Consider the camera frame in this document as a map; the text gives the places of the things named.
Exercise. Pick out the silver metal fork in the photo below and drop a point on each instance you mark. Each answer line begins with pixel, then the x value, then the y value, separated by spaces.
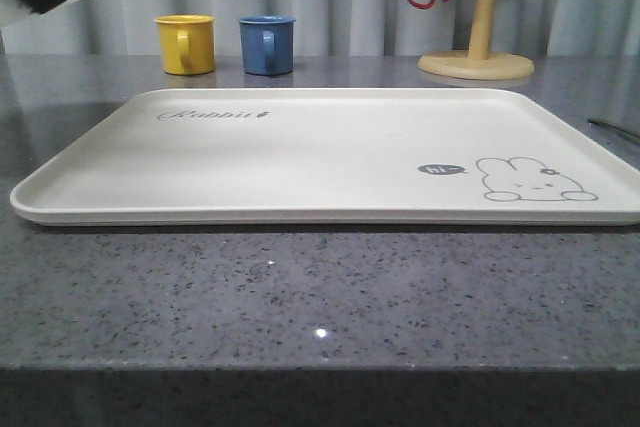
pixel 614 126

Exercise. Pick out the cream rabbit serving tray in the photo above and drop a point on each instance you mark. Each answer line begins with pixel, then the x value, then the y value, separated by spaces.
pixel 399 155

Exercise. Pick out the blue enamel mug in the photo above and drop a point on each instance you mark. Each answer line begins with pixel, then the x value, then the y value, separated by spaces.
pixel 267 44

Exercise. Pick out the grey pleated curtain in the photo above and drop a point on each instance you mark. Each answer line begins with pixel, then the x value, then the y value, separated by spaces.
pixel 341 27

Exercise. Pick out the yellow enamel mug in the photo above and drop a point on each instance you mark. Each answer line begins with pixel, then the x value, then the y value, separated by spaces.
pixel 187 43

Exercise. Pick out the wooden mug tree stand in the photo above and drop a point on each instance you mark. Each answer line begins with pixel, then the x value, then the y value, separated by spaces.
pixel 478 62

